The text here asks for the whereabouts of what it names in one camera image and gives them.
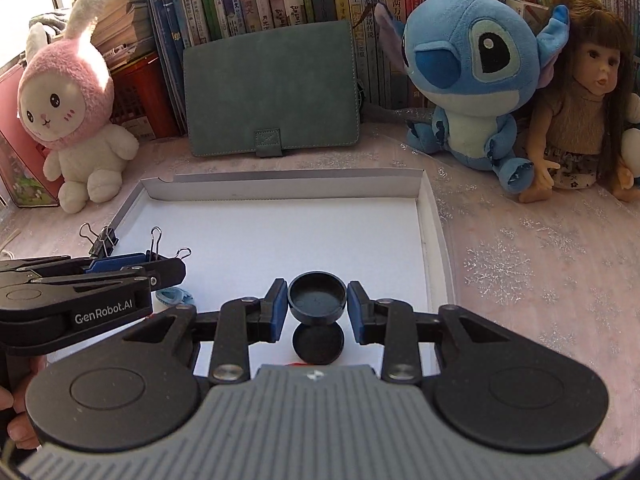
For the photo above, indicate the green notebook case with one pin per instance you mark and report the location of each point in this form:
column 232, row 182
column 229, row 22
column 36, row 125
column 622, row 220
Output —
column 270, row 85

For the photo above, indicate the stack of magazines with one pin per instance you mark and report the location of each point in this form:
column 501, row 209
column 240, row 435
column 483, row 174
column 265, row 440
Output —
column 120, row 20

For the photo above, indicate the blue hair clip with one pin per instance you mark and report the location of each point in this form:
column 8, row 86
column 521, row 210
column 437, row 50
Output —
column 172, row 296

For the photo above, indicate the blue alien plush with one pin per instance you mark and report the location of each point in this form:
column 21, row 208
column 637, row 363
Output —
column 460, row 85

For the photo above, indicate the pink house-shaped bag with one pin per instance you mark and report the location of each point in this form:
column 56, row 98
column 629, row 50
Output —
column 20, row 160

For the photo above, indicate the red plastic crate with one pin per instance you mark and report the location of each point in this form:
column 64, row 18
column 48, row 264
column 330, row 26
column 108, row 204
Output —
column 140, row 95

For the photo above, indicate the black binder clip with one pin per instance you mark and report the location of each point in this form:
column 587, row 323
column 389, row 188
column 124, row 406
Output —
column 103, row 246
column 156, row 250

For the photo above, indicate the white cardboard box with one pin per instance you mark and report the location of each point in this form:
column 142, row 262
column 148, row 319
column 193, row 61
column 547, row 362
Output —
column 300, row 220

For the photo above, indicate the person's left hand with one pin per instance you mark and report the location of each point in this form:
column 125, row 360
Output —
column 22, row 430

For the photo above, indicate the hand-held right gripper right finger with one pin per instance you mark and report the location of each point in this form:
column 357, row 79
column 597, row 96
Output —
column 356, row 310

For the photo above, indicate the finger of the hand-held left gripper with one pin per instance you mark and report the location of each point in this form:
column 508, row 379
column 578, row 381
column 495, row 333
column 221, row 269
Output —
column 117, row 262
column 167, row 272

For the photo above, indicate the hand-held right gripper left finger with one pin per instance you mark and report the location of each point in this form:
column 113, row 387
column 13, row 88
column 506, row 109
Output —
column 277, row 310

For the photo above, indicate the pink bunny plush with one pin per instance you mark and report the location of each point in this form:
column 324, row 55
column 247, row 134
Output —
column 75, row 110

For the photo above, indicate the brown-haired doll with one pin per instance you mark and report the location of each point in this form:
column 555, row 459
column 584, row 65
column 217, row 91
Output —
column 580, row 110

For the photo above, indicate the black round cap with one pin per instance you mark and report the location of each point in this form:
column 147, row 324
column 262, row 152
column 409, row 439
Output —
column 317, row 344
column 316, row 300

